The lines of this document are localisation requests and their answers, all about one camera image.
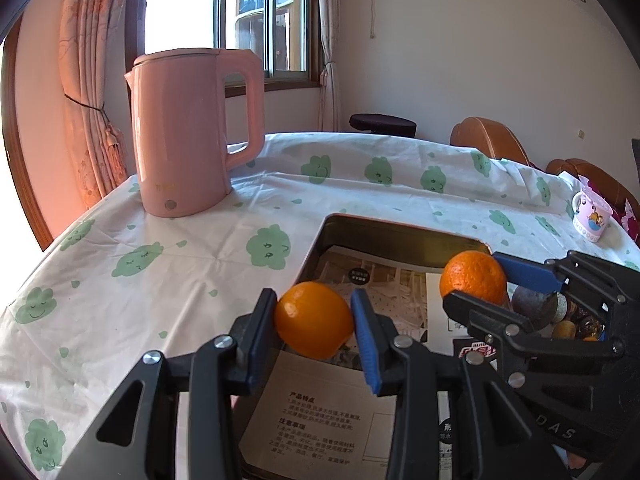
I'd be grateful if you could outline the pink floral cushion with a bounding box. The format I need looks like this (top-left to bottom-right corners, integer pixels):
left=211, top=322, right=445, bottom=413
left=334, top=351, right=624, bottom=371
left=616, top=200, right=639, bottom=244

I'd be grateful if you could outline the dark wrinkled date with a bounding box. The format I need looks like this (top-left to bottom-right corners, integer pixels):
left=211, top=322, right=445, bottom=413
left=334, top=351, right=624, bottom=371
left=575, top=315, right=604, bottom=340

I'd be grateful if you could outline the white green cloud tablecloth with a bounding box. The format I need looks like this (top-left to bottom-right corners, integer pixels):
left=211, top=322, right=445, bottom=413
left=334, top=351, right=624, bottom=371
left=1, top=133, right=639, bottom=479

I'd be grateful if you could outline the pink cartoon cup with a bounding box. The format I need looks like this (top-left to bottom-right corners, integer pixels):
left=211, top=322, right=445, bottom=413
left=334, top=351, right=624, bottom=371
left=572, top=188, right=613, bottom=243

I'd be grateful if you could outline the dark round stool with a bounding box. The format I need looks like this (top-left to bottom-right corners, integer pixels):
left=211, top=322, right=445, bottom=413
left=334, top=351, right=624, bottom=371
left=349, top=114, right=416, bottom=139

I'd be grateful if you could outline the sugarcane piece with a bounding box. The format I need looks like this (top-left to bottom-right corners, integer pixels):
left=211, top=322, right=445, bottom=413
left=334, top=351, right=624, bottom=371
left=551, top=294, right=568, bottom=325

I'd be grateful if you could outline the large bumpy tangerine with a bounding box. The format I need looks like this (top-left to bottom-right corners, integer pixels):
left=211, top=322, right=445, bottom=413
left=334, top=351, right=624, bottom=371
left=439, top=250, right=506, bottom=306

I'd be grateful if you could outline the pink electric kettle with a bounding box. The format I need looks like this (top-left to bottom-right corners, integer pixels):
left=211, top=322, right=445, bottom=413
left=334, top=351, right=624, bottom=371
left=125, top=48, right=265, bottom=218

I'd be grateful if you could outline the small smooth orange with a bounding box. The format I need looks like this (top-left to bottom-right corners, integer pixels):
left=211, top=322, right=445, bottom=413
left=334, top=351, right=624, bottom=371
left=274, top=282, right=354, bottom=361

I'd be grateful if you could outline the brown leather chair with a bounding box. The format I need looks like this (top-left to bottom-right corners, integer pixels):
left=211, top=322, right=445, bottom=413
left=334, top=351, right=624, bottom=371
left=450, top=116, right=532, bottom=166

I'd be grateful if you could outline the printed leaflet in tin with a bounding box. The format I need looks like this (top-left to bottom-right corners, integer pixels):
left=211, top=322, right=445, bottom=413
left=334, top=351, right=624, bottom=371
left=238, top=245, right=482, bottom=476

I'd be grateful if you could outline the brown leather sofa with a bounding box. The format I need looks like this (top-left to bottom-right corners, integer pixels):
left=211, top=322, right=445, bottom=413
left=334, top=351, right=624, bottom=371
left=546, top=158, right=640, bottom=219

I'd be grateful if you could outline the pink right curtain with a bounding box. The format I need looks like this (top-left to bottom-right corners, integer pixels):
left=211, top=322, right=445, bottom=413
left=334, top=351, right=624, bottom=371
left=318, top=0, right=341, bottom=131

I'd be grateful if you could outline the person's right hand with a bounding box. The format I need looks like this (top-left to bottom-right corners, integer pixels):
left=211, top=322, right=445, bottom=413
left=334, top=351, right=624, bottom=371
left=566, top=452, right=587, bottom=470

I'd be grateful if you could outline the window with brown frame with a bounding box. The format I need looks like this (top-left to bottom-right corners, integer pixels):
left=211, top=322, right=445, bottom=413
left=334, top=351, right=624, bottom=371
left=125, top=0, right=322, bottom=91

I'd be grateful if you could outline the small yellow-brown longan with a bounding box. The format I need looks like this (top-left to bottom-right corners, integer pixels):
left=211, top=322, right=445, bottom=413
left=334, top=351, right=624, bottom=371
left=551, top=320, right=576, bottom=340

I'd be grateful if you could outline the brown round mangosteen fruit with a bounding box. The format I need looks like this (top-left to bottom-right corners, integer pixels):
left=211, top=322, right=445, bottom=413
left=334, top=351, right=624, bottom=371
left=511, top=286, right=558, bottom=330

